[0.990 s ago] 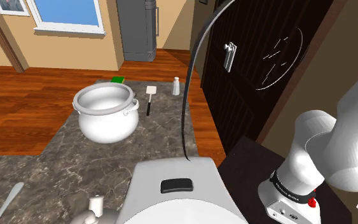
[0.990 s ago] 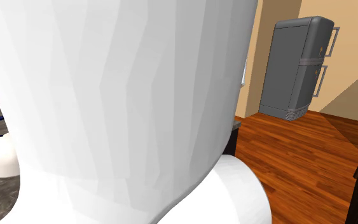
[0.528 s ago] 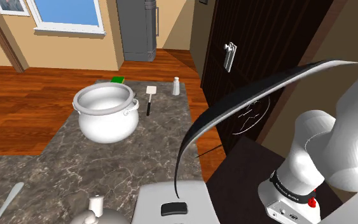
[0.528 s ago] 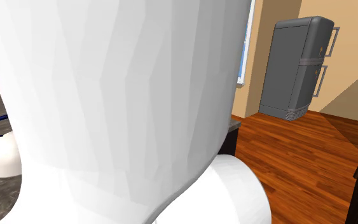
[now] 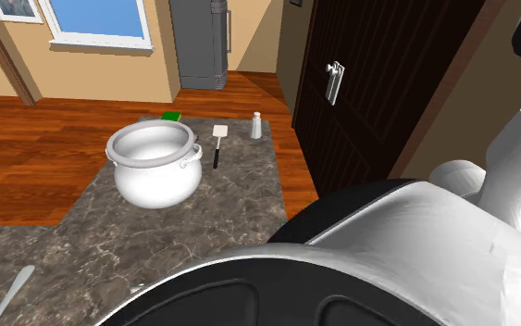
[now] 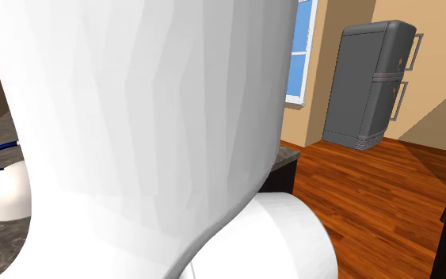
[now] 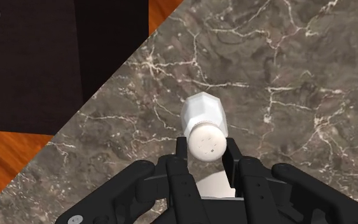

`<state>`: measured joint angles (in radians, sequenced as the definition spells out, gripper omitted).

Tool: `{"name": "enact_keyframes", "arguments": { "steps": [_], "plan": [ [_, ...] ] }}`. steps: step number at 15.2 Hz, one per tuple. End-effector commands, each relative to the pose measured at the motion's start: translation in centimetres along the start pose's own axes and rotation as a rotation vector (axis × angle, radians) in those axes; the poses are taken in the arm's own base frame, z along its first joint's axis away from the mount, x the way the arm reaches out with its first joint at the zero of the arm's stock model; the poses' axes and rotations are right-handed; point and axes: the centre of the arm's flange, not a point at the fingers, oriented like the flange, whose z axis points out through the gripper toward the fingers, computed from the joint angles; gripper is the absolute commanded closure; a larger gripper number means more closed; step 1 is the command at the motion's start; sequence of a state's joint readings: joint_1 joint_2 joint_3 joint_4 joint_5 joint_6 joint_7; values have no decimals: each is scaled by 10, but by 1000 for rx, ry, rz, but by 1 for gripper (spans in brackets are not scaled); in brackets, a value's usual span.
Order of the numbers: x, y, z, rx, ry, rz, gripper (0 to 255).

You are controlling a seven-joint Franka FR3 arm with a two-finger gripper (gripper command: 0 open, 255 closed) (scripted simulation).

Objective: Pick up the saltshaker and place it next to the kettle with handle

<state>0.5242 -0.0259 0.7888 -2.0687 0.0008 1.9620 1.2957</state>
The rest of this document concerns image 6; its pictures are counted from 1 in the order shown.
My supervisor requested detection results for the white bowl with blue rim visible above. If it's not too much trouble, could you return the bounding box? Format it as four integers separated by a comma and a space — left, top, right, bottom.
0, 140, 32, 223

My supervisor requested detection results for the grey refrigerator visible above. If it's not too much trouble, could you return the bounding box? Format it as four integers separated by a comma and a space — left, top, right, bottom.
322, 20, 425, 151

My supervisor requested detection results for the white framed window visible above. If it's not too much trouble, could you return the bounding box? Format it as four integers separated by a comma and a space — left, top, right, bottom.
284, 0, 319, 107

